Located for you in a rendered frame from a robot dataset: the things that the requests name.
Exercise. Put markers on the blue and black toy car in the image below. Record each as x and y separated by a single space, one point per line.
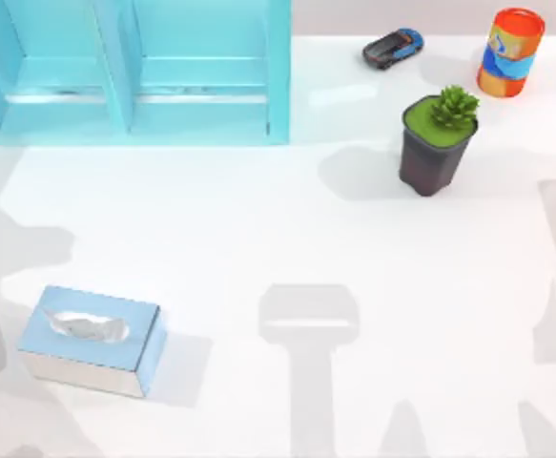
392 47

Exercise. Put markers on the blue tissue box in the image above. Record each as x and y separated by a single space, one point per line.
87 353

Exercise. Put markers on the light blue rack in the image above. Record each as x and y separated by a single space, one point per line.
201 71

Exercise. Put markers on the orange and blue can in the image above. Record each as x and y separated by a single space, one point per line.
508 57

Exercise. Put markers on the black plant pot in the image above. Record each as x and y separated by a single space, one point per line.
430 152

